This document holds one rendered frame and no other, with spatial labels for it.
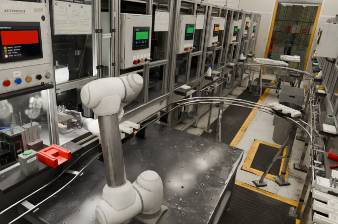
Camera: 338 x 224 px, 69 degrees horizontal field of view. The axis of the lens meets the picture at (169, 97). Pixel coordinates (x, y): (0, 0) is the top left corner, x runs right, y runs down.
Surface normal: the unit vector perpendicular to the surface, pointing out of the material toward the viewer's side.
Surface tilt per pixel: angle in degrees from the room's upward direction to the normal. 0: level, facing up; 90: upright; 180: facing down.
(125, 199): 72
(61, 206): 0
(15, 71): 90
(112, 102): 80
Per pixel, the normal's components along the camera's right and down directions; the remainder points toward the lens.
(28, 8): 0.87, 0.22
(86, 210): 0.07, -0.95
